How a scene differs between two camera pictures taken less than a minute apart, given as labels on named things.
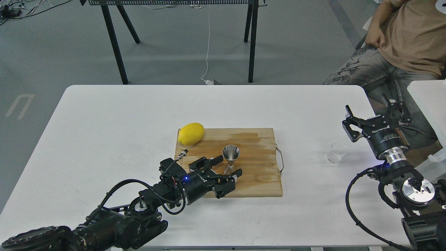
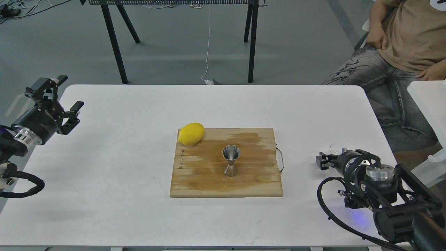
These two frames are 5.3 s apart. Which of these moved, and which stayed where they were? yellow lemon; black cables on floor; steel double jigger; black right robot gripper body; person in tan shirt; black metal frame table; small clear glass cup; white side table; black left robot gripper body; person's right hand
Moved: black left robot gripper body; black right robot gripper body
Stayed: person's right hand; white side table; small clear glass cup; yellow lemon; black metal frame table; person in tan shirt; black cables on floor; steel double jigger
